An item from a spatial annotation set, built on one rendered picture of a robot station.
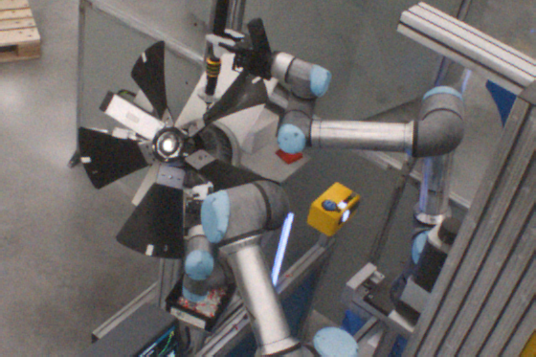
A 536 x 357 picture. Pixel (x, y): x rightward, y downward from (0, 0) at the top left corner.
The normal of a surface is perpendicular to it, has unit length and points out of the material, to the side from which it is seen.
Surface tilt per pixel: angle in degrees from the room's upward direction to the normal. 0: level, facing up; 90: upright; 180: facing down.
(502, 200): 90
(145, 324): 15
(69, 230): 0
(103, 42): 90
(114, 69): 90
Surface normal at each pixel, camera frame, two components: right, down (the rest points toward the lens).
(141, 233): 0.13, 0.05
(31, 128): 0.14, -0.75
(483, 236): -0.65, 0.43
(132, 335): -0.07, -0.85
